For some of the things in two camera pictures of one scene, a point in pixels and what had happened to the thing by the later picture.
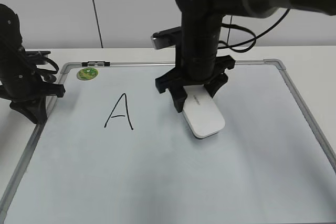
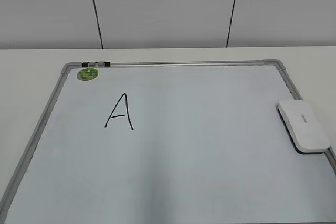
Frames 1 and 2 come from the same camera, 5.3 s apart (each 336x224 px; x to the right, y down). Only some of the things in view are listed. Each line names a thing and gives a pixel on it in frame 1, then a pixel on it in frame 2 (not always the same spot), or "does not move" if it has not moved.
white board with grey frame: [113, 151] does not move
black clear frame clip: [96, 64] does not move
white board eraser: [201, 113] → [304, 130]
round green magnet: [87, 74] does not move
